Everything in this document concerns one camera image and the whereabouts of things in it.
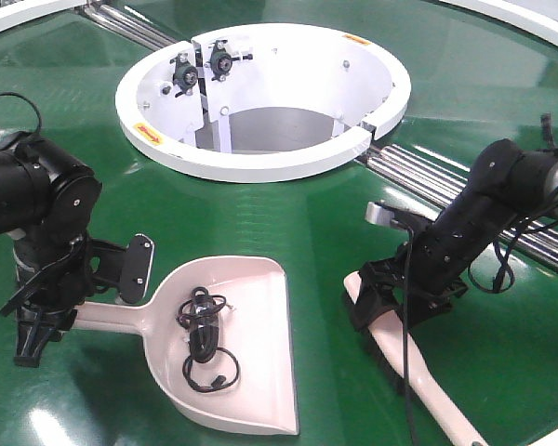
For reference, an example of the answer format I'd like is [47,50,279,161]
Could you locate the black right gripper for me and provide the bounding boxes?
[348,259,468,331]

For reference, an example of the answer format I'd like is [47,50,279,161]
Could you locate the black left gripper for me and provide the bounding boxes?
[0,251,97,368]

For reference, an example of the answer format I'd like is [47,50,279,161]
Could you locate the pink hand brush black bristles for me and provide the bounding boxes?
[343,276,487,445]

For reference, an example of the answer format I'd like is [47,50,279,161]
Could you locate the pink plastic dustpan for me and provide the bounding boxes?
[73,256,299,435]

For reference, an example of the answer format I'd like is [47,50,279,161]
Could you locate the black cable bundle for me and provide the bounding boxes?
[175,285,241,394]

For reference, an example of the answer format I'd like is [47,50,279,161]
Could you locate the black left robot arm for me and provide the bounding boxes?
[0,125,101,367]

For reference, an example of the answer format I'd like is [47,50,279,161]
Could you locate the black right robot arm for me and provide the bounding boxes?
[350,113,558,330]

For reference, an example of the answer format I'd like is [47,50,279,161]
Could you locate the right steel roller set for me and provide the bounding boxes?
[356,144,558,273]

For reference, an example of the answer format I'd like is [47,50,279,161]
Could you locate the steel roller set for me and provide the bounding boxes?
[356,144,558,273]
[77,1,178,51]

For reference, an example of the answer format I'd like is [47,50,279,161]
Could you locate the white outer rim right segment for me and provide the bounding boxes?
[444,0,558,47]

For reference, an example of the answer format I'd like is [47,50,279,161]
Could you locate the white rim segment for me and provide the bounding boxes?
[0,0,88,33]
[444,0,558,47]

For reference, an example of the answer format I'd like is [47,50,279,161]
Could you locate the white outer rim left segment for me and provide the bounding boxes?
[0,0,88,33]

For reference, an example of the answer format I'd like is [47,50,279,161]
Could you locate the rear steel roller set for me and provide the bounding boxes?
[77,1,178,51]

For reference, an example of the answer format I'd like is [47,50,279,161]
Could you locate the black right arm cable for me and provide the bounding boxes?
[397,222,422,446]

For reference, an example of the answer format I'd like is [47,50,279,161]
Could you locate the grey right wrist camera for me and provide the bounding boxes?
[365,200,436,232]

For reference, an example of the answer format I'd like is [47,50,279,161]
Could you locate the white inner conveyor ring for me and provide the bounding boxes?
[114,22,412,184]

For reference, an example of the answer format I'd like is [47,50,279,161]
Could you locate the right black bearing mount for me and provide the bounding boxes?
[206,40,254,82]

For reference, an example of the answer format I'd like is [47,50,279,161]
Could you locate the black bearing mount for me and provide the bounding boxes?
[169,53,199,98]
[206,40,254,82]

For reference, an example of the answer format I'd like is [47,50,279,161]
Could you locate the left black bearing mount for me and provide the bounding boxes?
[169,53,199,98]

